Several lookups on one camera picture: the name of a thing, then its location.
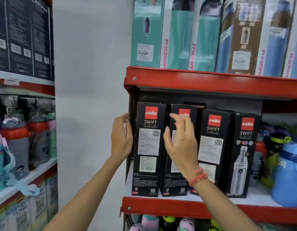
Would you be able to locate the person's right hand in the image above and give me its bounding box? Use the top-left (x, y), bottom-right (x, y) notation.
top-left (163, 113), bottom-right (200, 179)

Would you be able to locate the person's left hand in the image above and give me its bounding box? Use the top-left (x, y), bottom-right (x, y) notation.
top-left (111, 113), bottom-right (134, 163)

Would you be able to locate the person's right forearm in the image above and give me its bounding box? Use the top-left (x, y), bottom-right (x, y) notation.
top-left (190, 175), bottom-right (262, 231)

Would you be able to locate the person's left forearm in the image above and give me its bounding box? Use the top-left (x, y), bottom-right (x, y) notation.
top-left (43, 155), bottom-right (126, 231)

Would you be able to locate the red metal shelf rack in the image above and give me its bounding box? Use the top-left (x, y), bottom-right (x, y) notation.
top-left (119, 66), bottom-right (297, 231)

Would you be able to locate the green and pink bottle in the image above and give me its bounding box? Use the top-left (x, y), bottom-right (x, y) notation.
top-left (47, 112), bottom-right (57, 158)

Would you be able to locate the black box with bottle picture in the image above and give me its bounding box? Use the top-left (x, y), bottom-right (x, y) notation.
top-left (225, 111), bottom-right (261, 198)

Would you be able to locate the black bottle with green lid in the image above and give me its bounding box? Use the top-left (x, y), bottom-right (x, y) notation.
top-left (160, 216), bottom-right (178, 231)

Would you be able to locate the small red and grey bottle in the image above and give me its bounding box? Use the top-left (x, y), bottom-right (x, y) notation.
top-left (249, 133), bottom-right (267, 187)

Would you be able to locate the white and teal bottle box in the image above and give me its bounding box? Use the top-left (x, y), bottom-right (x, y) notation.
top-left (188, 0), bottom-right (224, 72)
top-left (160, 0), bottom-right (195, 70)

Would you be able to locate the purple bottle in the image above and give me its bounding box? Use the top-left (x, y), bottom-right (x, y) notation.
top-left (262, 122), bottom-right (291, 138)

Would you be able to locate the green and black bottle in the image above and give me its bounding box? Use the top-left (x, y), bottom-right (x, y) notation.
top-left (261, 132), bottom-right (293, 189)

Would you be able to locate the red and white shelf rack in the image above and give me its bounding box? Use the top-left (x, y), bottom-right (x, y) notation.
top-left (0, 69), bottom-right (59, 211)

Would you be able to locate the brown and blue bottle box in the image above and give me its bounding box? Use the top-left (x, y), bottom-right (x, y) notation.
top-left (215, 0), bottom-right (267, 75)

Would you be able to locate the row of white printed boxes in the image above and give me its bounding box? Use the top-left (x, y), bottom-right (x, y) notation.
top-left (0, 173), bottom-right (59, 231)

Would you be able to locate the blue water jug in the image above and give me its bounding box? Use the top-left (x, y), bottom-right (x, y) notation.
top-left (271, 141), bottom-right (297, 209)

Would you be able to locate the white and blue bottle box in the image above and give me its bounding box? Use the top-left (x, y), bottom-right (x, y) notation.
top-left (281, 0), bottom-right (297, 79)
top-left (255, 0), bottom-right (297, 77)

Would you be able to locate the pink thread bracelet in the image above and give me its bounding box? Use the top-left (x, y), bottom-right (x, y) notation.
top-left (188, 168), bottom-right (209, 188)

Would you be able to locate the light blue bottle strap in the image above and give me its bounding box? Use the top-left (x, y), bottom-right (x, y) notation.
top-left (2, 137), bottom-right (40, 197)

